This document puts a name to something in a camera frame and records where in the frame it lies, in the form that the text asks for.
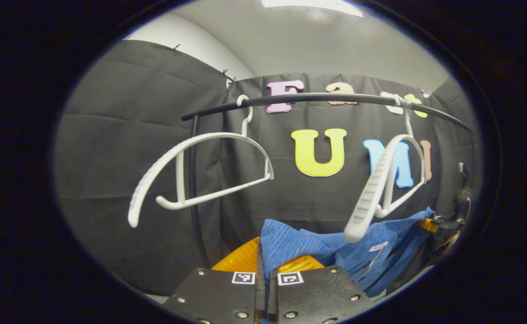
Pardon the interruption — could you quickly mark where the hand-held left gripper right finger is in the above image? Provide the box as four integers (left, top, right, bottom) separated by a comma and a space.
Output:
266, 254, 374, 324

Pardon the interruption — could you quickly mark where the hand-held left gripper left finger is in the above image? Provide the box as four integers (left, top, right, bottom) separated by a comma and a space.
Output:
162, 236, 264, 324

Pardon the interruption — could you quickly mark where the blue corduroy jacket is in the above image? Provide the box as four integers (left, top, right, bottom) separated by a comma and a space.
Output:
260, 207, 436, 298

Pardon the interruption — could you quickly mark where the white plastic hanger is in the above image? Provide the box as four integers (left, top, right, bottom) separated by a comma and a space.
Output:
128, 94, 275, 229
344, 92, 427, 243

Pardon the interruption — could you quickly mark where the black metal clothes rack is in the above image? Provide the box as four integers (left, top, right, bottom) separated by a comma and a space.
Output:
181, 92, 474, 270

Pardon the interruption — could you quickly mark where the large ceiling light panel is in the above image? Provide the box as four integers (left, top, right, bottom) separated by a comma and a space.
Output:
261, 0, 364, 18

